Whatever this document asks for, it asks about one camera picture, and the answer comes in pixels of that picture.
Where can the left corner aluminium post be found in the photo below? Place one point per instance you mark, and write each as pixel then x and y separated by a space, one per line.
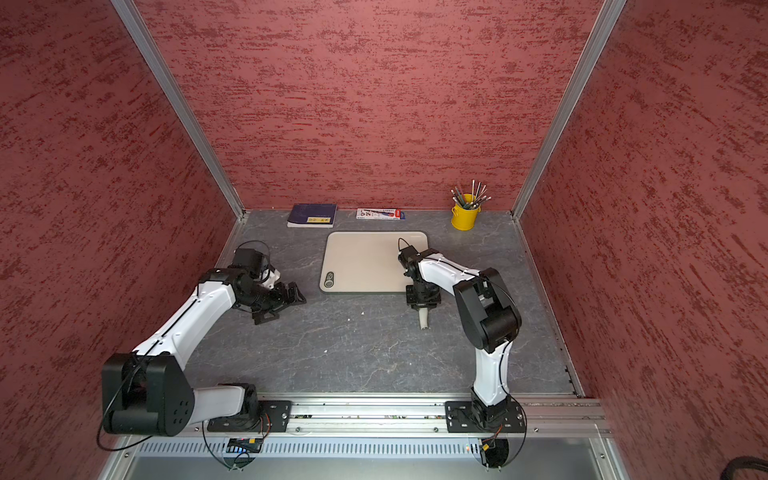
pixel 136 27

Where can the yellow pencil cup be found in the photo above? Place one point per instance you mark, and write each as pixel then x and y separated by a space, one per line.
pixel 464 213

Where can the dark blue notebook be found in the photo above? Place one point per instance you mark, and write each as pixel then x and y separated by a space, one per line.
pixel 312 215

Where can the white red blue box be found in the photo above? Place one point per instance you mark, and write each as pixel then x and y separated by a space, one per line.
pixel 379 214

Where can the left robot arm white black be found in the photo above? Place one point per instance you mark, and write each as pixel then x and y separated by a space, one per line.
pixel 146 392

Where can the aluminium front rail frame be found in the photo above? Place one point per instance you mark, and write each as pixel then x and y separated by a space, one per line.
pixel 383 436

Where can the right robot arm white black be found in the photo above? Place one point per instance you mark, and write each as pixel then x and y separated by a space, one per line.
pixel 489 318

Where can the bundle of pencils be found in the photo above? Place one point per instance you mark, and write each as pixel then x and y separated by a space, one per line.
pixel 477 188

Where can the right corner aluminium post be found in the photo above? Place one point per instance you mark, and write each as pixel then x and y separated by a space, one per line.
pixel 605 22

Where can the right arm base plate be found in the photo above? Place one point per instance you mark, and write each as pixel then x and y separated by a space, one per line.
pixel 475 417

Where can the corner aluminium post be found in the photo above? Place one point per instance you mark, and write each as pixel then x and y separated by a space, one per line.
pixel 136 27
pixel 605 22

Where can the knife with cream handle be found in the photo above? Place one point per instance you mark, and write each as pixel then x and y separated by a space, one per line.
pixel 423 317

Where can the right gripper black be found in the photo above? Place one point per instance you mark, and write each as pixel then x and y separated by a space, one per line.
pixel 416 303

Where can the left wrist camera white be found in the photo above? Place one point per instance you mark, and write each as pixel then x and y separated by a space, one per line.
pixel 269 278

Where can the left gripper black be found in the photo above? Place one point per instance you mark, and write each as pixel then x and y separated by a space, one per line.
pixel 281 302

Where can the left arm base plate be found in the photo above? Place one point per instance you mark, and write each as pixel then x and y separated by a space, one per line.
pixel 269 416

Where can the beige cutting board green rim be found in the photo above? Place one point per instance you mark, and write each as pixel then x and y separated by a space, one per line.
pixel 367 262

